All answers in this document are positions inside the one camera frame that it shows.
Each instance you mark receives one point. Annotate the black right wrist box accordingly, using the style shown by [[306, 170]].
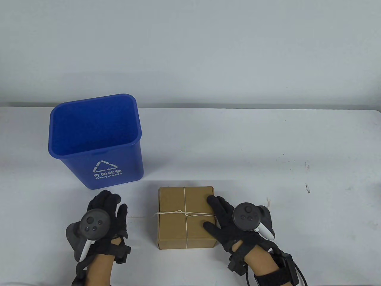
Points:
[[288, 268]]

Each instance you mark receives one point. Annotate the person's left hand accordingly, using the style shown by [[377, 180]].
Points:
[[113, 214]]

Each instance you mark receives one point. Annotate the grey left hand controller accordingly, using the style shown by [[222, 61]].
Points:
[[93, 223]]

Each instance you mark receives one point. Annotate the black left wrist box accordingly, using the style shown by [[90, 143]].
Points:
[[78, 278]]

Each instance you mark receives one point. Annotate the grey right hand controller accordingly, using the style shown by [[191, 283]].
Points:
[[245, 217]]

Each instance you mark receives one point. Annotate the brown cardboard box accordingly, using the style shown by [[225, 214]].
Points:
[[172, 232]]

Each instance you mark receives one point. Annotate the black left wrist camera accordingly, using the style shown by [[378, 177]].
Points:
[[122, 253]]

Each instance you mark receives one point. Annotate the person's left forearm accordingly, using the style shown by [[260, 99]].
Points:
[[101, 271]]

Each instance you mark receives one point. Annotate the person's right hand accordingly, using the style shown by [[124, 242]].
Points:
[[224, 220]]

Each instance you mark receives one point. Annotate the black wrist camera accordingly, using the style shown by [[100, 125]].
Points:
[[236, 267], [122, 253]]

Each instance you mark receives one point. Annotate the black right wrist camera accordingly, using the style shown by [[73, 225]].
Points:
[[236, 267]]

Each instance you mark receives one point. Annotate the black wrist box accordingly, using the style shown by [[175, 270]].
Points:
[[78, 278], [288, 268]]

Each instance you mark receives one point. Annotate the blue plastic recycling bin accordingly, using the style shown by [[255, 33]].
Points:
[[89, 131]]

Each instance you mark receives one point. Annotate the grey hand controller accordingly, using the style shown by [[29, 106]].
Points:
[[93, 223], [245, 217]]

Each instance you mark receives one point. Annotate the person's right forearm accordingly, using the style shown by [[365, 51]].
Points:
[[262, 262]]

